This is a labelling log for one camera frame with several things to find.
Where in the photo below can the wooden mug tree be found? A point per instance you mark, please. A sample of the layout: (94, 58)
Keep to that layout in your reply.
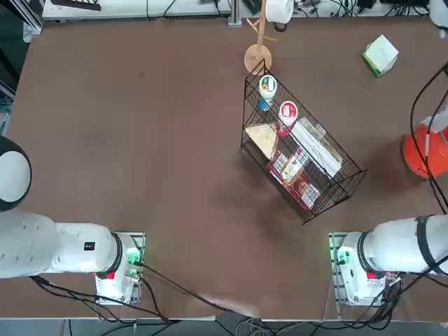
(257, 59)

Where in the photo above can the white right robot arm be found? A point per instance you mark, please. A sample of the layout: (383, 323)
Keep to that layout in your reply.
(395, 245)

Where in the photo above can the green tissue pack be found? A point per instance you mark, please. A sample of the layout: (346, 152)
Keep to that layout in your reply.
(379, 52)

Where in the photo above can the green lid jar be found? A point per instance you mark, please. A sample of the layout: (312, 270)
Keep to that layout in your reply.
(267, 84)

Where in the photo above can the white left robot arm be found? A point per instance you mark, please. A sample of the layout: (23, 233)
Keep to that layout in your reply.
(70, 248)

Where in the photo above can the orange round bin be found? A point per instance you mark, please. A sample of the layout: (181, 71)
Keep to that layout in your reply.
(414, 157)

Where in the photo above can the aluminium camera post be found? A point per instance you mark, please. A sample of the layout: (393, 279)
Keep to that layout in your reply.
(234, 15)

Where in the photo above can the white mug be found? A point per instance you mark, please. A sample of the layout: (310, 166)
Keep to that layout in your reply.
(278, 8)

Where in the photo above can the red lid jar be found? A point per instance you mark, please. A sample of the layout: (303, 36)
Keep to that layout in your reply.
(288, 111)

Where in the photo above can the yellow snack packet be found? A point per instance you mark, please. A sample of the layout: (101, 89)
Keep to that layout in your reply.
(315, 147)

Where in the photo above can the packed triangle sandwich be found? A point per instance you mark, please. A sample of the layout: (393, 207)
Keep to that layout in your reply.
(262, 138)

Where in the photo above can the red brown biscuit pack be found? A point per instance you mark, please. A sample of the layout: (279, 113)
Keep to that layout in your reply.
(300, 187)

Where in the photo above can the teal box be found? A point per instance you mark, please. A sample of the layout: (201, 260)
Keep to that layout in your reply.
(262, 104)

